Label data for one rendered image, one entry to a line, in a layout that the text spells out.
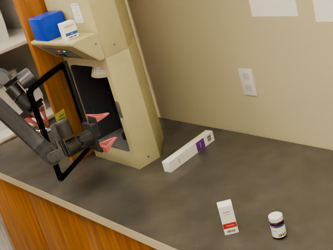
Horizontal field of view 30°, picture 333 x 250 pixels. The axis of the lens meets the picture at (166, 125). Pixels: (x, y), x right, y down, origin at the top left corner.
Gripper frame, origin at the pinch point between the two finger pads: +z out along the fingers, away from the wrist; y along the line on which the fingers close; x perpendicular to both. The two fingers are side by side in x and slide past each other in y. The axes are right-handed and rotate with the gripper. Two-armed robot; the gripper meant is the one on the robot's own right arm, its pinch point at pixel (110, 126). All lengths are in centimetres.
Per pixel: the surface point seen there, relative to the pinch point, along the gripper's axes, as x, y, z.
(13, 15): 166, 24, 54
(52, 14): 28.2, 39.7, 6.4
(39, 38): 33.6, 32.0, 1.0
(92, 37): 9.2, 30.0, 8.9
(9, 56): 193, -4, 54
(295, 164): -48, -25, 38
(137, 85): 9.1, 6.3, 21.9
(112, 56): 9.1, 20.6, 14.7
